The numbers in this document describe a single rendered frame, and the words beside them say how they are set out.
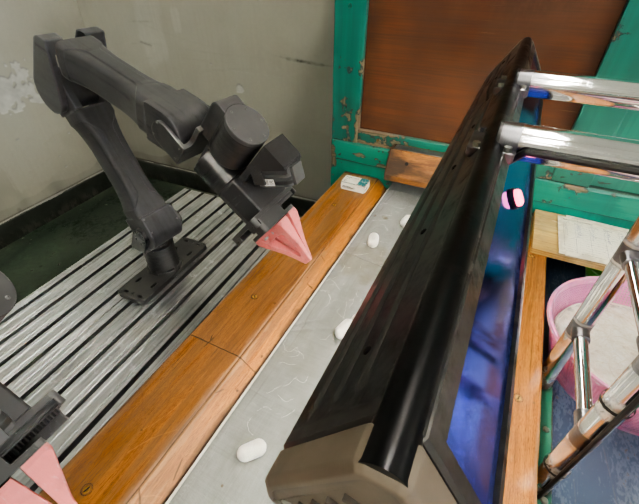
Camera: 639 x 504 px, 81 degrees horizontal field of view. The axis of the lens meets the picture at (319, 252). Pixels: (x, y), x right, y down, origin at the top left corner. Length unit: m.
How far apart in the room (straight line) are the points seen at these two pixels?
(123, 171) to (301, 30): 1.25
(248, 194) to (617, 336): 0.60
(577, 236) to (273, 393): 0.63
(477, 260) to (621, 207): 0.78
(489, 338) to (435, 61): 0.73
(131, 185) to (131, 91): 0.21
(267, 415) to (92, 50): 0.56
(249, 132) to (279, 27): 1.43
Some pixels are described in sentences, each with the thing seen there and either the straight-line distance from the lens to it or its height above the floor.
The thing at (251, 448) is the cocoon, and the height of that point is 0.76.
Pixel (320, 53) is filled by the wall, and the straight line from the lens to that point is 1.81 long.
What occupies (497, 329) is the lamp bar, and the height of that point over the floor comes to 1.08.
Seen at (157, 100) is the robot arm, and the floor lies 1.05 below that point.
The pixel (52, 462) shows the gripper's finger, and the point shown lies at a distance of 0.37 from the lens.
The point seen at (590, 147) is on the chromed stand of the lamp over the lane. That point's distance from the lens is 0.28.
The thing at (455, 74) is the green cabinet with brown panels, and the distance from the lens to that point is 0.86.
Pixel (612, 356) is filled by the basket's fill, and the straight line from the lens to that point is 0.72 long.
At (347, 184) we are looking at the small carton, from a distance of 0.89.
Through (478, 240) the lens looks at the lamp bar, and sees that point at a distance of 0.18.
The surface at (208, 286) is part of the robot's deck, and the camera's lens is 0.80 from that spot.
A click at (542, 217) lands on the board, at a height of 0.78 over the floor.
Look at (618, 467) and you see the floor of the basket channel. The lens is 0.69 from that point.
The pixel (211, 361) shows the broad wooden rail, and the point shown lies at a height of 0.76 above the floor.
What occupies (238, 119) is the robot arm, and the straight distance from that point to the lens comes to 0.48.
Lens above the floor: 1.21
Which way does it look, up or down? 39 degrees down
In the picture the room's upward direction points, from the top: straight up
